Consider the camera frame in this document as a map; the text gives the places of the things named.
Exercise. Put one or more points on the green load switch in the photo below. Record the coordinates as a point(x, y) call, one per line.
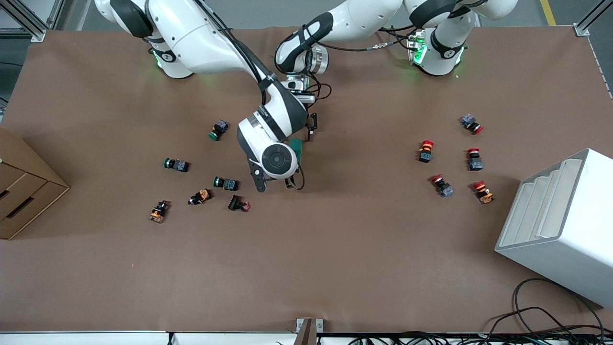
point(297, 146)

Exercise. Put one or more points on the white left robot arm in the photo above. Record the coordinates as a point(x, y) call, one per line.
point(364, 19)

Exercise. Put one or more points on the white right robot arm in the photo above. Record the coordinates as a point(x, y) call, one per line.
point(191, 33)

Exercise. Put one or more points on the green push button grey body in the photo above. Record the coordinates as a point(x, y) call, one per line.
point(218, 129)
point(176, 165)
point(225, 183)

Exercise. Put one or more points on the black push button orange body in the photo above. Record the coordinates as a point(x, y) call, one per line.
point(199, 196)
point(159, 211)

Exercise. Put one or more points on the brown table cover mat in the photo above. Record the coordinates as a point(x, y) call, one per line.
point(335, 249)

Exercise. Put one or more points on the red emergency button orange body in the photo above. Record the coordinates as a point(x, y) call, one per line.
point(425, 151)
point(483, 191)

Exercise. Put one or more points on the red emergency button grey body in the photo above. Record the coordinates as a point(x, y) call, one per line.
point(442, 185)
point(471, 123)
point(474, 159)

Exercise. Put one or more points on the brown cardboard box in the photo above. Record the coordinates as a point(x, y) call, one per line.
point(24, 191)

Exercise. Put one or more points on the white stepped storage bin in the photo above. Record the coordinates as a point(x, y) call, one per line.
point(565, 230)

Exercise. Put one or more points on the black switch with red lens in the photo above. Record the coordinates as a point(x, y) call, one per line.
point(238, 203)

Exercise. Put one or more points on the aluminium camera post with bracket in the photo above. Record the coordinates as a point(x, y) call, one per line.
point(309, 331)

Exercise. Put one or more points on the aluminium frame profile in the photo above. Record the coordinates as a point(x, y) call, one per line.
point(591, 19)
point(24, 19)

